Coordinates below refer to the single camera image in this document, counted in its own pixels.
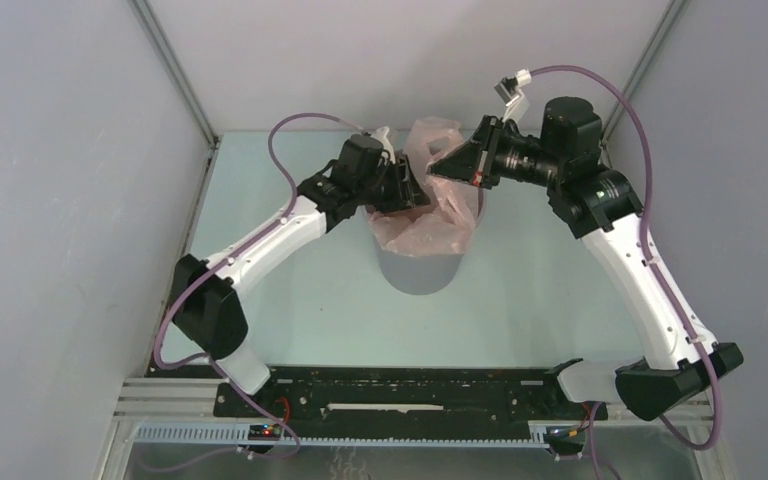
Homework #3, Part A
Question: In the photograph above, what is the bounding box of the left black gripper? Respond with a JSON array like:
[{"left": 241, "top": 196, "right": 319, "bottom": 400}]
[{"left": 355, "top": 156, "right": 430, "bottom": 215}]

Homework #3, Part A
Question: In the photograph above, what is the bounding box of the grey trash bin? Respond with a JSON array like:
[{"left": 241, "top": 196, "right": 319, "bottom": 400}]
[{"left": 361, "top": 190, "right": 487, "bottom": 296}]

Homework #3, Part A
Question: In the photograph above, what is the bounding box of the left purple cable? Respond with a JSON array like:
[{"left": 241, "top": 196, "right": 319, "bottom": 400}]
[{"left": 152, "top": 112, "right": 367, "bottom": 458}]

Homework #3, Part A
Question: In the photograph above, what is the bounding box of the purple cable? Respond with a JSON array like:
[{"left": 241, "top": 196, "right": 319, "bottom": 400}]
[
  {"left": 152, "top": 112, "right": 367, "bottom": 458},
  {"left": 528, "top": 64, "right": 724, "bottom": 452}
]

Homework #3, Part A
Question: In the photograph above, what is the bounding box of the pink plastic trash bag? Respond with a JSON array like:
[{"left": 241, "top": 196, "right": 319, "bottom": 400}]
[{"left": 365, "top": 117, "right": 483, "bottom": 257}]

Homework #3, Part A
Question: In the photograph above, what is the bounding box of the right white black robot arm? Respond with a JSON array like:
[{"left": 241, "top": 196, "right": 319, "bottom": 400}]
[{"left": 428, "top": 97, "right": 744, "bottom": 421}]

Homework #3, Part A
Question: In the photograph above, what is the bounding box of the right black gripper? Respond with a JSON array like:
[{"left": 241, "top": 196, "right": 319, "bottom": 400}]
[{"left": 428, "top": 116, "right": 563, "bottom": 190}]

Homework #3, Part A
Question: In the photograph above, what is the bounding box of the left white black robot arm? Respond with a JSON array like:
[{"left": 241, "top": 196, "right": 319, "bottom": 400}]
[{"left": 167, "top": 127, "right": 429, "bottom": 417}]

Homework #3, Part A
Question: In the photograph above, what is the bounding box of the metal corner post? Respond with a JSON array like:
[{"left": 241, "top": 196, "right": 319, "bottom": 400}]
[
  {"left": 128, "top": 0, "right": 219, "bottom": 149},
  {"left": 597, "top": 0, "right": 693, "bottom": 142}
]

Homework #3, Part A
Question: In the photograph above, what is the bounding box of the white cable duct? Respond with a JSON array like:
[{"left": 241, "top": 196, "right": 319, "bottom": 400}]
[{"left": 132, "top": 423, "right": 558, "bottom": 450}]

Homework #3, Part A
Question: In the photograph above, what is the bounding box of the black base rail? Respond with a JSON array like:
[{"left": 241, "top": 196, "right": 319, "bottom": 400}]
[{"left": 211, "top": 362, "right": 624, "bottom": 442}]

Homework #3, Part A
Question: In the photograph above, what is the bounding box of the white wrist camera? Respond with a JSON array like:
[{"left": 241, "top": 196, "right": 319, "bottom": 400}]
[
  {"left": 494, "top": 69, "right": 532, "bottom": 122},
  {"left": 370, "top": 126, "right": 396, "bottom": 165}
]

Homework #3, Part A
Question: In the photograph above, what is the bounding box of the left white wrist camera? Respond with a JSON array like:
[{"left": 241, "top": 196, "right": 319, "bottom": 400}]
[{"left": 370, "top": 126, "right": 396, "bottom": 165}]

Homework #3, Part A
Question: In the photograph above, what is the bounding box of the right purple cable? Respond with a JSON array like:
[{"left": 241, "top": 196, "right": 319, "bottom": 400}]
[{"left": 528, "top": 64, "right": 724, "bottom": 452}]

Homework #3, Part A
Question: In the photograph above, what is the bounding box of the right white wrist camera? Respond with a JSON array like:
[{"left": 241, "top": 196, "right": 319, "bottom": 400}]
[{"left": 494, "top": 69, "right": 532, "bottom": 122}]

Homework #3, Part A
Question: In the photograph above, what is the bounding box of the left metal corner post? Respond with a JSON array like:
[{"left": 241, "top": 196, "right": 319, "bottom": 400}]
[{"left": 128, "top": 0, "right": 219, "bottom": 149}]

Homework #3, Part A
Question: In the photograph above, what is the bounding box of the right metal corner post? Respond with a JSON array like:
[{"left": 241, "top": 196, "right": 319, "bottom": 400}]
[{"left": 597, "top": 0, "right": 693, "bottom": 142}]

